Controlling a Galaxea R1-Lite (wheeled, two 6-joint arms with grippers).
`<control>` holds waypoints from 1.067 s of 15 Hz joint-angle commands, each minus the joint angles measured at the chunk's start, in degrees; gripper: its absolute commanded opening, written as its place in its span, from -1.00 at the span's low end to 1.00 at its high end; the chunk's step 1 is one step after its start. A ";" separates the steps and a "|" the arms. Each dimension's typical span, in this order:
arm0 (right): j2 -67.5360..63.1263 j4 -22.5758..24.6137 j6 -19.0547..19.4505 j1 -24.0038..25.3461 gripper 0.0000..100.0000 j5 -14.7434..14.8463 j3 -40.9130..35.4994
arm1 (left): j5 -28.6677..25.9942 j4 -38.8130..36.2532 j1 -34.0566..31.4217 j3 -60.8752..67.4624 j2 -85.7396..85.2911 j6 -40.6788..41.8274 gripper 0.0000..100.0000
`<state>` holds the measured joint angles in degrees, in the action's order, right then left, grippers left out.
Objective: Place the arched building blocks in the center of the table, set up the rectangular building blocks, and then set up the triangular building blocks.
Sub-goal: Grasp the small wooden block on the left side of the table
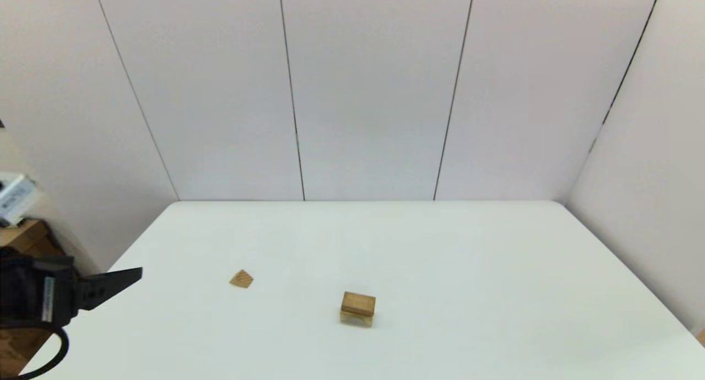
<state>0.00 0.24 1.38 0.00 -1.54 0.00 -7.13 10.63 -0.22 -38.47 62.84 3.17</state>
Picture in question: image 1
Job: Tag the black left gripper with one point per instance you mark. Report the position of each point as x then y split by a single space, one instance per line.
27 292

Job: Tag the triangular wooden building block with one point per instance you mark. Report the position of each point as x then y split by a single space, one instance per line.
241 280

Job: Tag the arched wooden building block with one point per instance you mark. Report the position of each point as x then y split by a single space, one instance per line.
357 319

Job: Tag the rectangular wooden building block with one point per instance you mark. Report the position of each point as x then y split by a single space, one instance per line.
358 303

